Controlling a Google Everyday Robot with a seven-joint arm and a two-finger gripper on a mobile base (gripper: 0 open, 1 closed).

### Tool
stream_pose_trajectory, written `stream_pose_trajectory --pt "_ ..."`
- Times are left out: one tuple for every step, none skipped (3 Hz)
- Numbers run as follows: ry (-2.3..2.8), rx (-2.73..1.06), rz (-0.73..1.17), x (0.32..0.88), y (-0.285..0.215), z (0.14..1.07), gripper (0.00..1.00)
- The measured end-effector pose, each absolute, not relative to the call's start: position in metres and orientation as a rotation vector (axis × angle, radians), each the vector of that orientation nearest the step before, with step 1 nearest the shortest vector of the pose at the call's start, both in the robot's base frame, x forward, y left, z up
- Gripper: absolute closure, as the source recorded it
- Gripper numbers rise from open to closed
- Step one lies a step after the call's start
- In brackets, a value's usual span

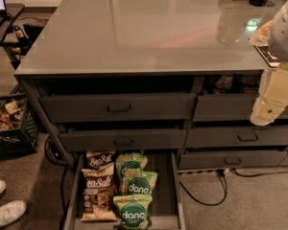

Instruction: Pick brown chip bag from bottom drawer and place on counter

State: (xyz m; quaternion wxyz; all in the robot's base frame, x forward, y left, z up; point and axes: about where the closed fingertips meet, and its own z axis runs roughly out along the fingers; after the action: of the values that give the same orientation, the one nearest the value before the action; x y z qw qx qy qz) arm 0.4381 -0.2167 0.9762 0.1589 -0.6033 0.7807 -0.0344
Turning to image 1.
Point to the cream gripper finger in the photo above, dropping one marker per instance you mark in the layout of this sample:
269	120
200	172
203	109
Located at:
264	113

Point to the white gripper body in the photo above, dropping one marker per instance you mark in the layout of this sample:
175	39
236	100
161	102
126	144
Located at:
284	33

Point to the brown sea salt chip bag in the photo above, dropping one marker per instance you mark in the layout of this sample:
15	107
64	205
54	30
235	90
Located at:
97	159
99	191

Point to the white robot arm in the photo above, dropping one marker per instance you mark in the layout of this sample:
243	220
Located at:
277	42

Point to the middle right drawer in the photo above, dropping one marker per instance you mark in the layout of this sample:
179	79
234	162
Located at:
236	136

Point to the top right drawer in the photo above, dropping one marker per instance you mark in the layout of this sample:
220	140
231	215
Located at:
224	107

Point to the top left drawer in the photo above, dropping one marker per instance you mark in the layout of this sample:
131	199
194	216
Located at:
118	107

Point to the bottom right drawer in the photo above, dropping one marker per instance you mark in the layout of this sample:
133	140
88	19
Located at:
233	159

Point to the open bottom left drawer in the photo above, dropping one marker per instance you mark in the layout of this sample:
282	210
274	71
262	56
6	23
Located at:
165	210

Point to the middle green dang chip bag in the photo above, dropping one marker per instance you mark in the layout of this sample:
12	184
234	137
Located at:
137	182

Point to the green dang chip bag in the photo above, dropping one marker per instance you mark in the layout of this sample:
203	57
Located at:
133	211
134	160
137	182

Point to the rear green dang chip bag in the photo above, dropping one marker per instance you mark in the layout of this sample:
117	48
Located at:
134	160

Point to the front green dang chip bag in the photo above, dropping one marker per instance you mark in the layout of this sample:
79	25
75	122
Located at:
133	211

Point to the middle left drawer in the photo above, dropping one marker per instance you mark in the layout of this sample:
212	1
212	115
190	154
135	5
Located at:
126	139

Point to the black white marker board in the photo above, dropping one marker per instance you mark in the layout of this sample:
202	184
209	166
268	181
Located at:
265	53

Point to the black crate of snacks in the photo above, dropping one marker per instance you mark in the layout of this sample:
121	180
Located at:
18	129

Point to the dark cabinet frame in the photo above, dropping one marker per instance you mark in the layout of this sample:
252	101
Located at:
47	83

